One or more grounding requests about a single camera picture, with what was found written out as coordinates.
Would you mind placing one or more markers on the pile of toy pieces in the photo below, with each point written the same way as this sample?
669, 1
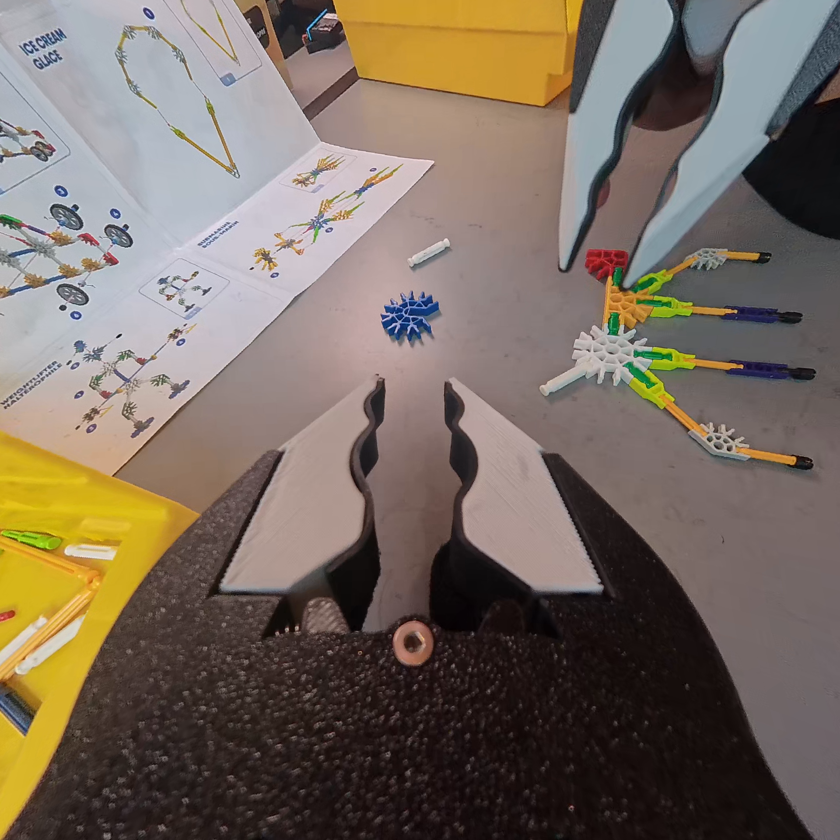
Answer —
33, 539

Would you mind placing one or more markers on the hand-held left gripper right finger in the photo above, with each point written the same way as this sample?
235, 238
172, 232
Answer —
525, 518

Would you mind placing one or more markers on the blue snowflake connector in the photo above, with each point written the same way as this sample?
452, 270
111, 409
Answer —
408, 318

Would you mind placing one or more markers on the multicoloured construction toy model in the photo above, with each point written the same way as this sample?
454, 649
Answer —
610, 351

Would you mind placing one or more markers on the person's right hand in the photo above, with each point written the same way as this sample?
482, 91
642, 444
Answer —
676, 98

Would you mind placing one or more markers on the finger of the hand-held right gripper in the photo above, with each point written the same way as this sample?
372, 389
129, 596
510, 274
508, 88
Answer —
597, 118
728, 157

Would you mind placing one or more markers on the yellow plastic bin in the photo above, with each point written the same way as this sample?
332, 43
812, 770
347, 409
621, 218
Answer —
459, 59
65, 479

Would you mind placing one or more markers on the white short rod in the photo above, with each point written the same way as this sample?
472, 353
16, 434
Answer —
430, 253

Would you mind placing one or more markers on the grey desk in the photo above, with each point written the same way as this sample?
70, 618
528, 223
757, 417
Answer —
492, 197

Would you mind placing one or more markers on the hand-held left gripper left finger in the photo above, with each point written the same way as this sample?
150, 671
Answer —
302, 525

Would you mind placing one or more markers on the white instruction sheet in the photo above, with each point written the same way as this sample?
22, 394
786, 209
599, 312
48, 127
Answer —
164, 229

